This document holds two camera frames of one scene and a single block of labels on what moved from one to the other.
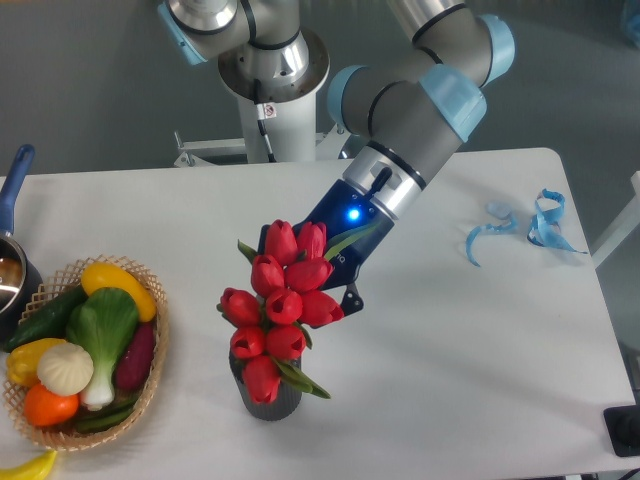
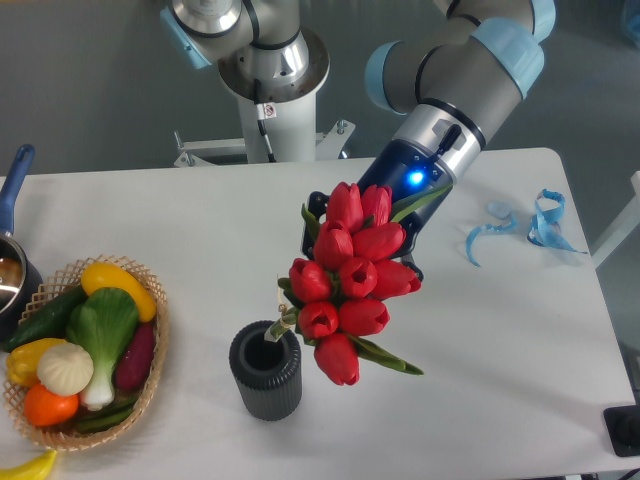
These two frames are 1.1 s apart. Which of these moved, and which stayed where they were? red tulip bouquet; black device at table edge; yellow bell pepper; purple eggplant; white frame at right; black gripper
Moved: black gripper; red tulip bouquet
Stayed: yellow bell pepper; white frame at right; black device at table edge; purple eggplant
